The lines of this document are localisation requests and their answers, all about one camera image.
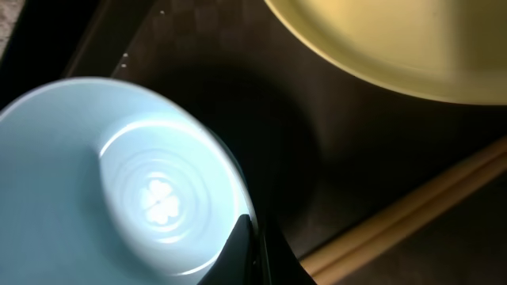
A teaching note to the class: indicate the black plastic bin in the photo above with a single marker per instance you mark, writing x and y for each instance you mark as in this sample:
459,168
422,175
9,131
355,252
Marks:
43,42

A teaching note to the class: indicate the light blue bowl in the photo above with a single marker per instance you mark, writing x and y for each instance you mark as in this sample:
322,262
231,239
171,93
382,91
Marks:
107,182

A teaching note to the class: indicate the wooden chopstick right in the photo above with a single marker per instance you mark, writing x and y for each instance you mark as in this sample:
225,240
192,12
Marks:
458,237

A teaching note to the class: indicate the yellow plate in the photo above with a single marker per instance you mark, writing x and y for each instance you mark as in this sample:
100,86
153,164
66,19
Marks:
441,50

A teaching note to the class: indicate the wooden chopstick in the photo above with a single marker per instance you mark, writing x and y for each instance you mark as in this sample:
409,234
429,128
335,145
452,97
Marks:
458,237
396,221

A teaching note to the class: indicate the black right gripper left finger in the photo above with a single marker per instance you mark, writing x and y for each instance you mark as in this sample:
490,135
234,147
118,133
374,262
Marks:
238,263

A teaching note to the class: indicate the dark brown tray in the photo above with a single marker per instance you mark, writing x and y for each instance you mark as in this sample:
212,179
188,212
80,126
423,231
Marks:
321,149

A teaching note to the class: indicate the wooden chopstick left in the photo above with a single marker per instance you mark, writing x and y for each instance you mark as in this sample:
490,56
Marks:
396,221

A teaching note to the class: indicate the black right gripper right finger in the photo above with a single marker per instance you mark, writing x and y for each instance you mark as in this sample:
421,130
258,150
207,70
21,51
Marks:
279,266

